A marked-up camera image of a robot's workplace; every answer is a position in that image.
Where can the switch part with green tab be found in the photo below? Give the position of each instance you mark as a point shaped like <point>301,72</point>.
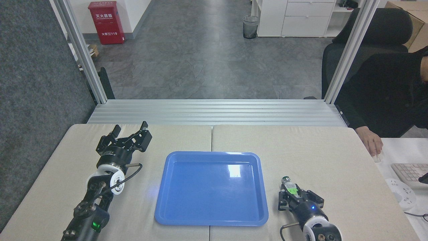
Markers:
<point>289,185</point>

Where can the blue plastic tray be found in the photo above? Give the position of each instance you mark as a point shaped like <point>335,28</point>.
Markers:
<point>211,189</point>

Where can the red fire extinguisher box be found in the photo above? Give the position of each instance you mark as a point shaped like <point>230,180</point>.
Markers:
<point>106,23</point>

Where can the white keyboard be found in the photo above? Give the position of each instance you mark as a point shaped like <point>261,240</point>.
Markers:
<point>409,174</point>

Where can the person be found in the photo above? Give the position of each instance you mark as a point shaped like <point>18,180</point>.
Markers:
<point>384,93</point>

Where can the brown cardboard box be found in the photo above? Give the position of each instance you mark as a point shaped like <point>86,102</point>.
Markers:
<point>418,23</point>

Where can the black partition foot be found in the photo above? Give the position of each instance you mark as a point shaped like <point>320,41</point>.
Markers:
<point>106,83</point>

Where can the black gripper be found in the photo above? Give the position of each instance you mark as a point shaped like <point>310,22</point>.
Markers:
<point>306,210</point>
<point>115,155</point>

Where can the white drawer cabinet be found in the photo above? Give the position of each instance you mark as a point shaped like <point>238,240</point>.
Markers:
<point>301,18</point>

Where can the black office chair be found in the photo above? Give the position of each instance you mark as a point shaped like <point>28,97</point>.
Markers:
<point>381,30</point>

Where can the silver aluminium rail platform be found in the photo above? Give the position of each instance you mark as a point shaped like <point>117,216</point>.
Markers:
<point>214,112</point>

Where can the silver aluminium post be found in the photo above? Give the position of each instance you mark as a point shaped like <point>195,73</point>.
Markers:
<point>82,53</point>
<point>351,53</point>

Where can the white round power socket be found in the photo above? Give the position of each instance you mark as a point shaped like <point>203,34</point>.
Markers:
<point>401,194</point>

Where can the grey mesh waste bin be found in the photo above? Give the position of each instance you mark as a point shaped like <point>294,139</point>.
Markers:
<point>250,27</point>

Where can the person's hand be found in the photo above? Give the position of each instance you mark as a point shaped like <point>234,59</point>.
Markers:
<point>371,140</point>

